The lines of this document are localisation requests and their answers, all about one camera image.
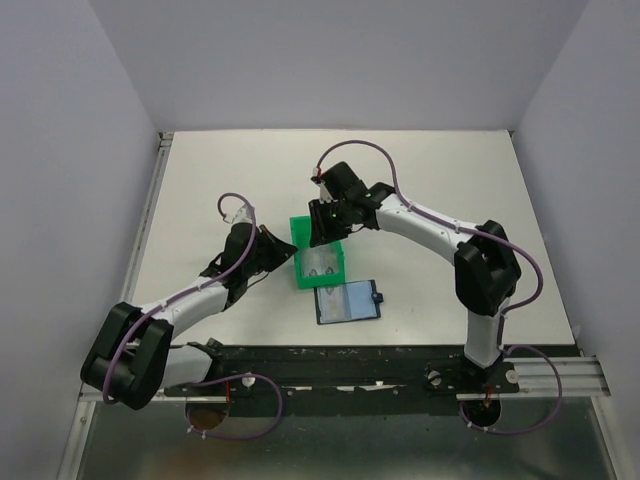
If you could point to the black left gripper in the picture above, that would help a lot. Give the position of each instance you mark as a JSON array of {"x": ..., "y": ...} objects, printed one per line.
[{"x": 280, "y": 250}]

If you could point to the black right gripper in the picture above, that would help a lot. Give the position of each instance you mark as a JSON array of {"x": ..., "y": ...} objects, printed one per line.
[{"x": 320, "y": 234}]

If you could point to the green plastic bin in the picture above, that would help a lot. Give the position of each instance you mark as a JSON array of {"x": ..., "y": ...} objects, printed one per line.
[{"x": 300, "y": 229}]

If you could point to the blue leather card holder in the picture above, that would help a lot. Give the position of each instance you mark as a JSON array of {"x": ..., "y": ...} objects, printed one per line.
[{"x": 362, "y": 302}]

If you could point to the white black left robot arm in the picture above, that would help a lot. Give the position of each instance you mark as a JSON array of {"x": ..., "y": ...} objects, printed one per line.
[{"x": 133, "y": 356}]

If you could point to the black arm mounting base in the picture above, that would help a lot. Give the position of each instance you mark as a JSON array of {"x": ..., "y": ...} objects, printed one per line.
[{"x": 347, "y": 380}]

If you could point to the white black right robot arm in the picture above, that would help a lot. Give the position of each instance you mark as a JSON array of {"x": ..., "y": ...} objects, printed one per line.
[{"x": 485, "y": 269}]

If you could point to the aluminium table edge rail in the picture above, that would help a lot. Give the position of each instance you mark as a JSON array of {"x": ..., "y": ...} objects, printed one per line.
[{"x": 146, "y": 219}]

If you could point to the aluminium front frame rail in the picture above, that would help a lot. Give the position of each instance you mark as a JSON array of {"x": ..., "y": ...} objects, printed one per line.
[{"x": 85, "y": 409}]

